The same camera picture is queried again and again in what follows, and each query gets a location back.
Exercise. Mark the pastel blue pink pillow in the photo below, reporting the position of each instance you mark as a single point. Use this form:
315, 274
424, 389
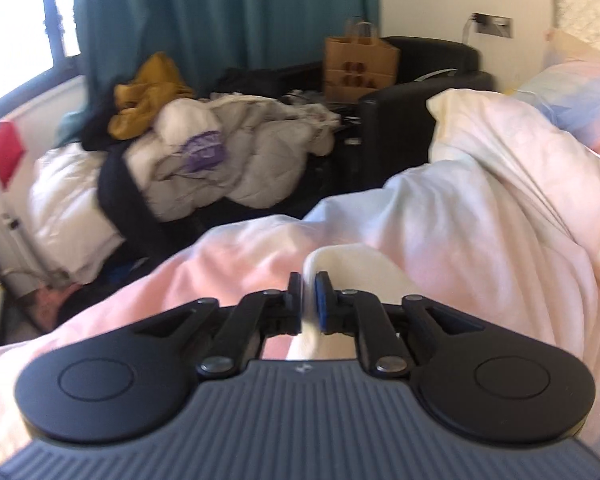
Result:
570, 100

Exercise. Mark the red cloth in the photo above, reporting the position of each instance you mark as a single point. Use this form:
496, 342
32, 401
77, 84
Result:
0, 160

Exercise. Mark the teal curtain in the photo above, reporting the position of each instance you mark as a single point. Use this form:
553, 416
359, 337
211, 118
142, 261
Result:
230, 10

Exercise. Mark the white comforter bundle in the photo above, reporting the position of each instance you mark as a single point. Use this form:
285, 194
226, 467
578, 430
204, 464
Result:
65, 200

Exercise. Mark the pastel tie-dye duvet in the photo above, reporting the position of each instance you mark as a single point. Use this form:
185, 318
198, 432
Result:
480, 200

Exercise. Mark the black garment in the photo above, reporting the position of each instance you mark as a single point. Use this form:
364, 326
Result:
117, 195

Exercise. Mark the teal blue cloth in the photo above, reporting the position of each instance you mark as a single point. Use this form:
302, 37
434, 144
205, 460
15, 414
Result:
72, 130

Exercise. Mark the black armchair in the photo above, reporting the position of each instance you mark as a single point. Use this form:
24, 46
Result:
400, 125

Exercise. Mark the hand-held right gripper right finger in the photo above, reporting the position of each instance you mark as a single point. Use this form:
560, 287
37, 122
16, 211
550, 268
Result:
322, 305

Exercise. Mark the brown paper bag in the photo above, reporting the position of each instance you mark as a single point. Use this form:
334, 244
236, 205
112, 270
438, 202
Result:
360, 60

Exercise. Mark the cream sweatpants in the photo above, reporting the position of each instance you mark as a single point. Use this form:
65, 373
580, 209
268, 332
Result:
350, 270

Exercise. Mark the mustard yellow garment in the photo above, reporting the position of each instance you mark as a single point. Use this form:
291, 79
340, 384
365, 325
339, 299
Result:
145, 95

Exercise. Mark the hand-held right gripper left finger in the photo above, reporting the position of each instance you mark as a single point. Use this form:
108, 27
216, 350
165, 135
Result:
294, 305

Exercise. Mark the black framed window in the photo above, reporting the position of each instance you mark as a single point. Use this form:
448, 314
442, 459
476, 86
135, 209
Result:
10, 10

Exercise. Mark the cream pink pillow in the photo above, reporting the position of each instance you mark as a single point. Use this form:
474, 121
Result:
580, 47

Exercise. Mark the metal wall socket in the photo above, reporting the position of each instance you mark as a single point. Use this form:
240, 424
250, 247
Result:
500, 26

